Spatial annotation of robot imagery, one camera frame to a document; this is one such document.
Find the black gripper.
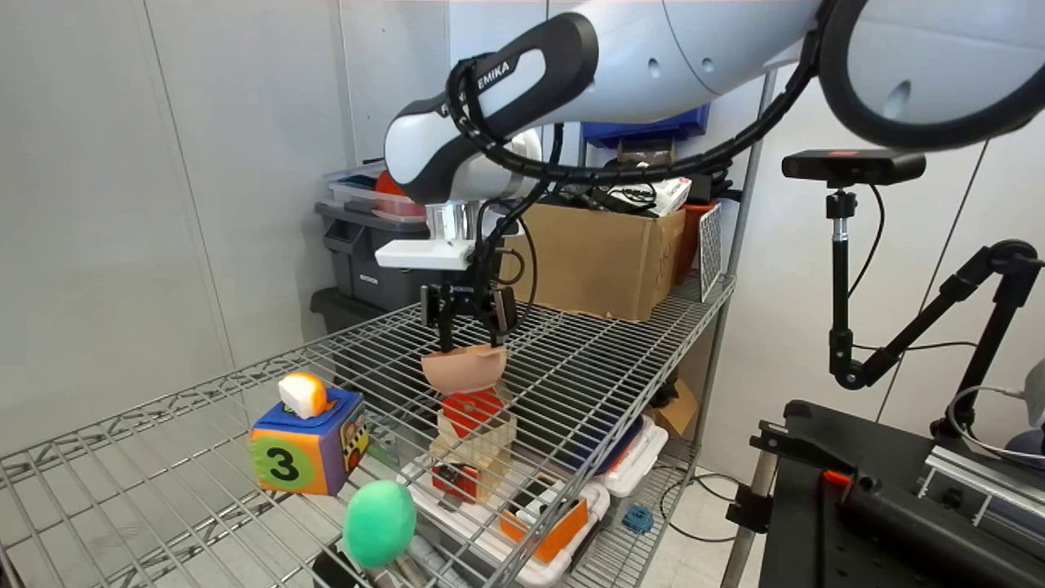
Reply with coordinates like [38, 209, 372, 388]
[420, 240, 518, 354]

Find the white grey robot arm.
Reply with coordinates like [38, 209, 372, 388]
[386, 0, 1045, 209]

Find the pink plastic bowl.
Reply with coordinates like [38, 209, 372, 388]
[420, 346, 505, 396]

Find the red white wooden toy stack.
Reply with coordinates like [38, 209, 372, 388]
[431, 388, 517, 503]

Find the cardboard box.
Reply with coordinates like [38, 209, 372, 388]
[526, 203, 685, 325]

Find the grey storage bin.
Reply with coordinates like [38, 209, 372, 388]
[310, 164, 431, 331]

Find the orange white toy on cube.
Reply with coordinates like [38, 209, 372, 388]
[279, 372, 329, 417]

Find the colourful number cube toy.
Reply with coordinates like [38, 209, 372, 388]
[247, 388, 368, 498]

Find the green ball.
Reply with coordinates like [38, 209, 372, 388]
[344, 479, 419, 568]

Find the white orange tray below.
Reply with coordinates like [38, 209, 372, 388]
[403, 417, 670, 588]

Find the blue bin on box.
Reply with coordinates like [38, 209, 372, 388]
[577, 101, 711, 150]

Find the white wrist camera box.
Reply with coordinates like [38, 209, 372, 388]
[377, 240, 470, 272]

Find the metal wire shelf rack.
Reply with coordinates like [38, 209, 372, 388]
[0, 291, 729, 588]

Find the black camera on stand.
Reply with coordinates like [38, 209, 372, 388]
[781, 150, 926, 185]

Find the black cart frame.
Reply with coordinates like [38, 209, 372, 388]
[729, 401, 1045, 588]

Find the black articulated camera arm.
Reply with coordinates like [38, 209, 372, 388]
[826, 184, 1042, 442]

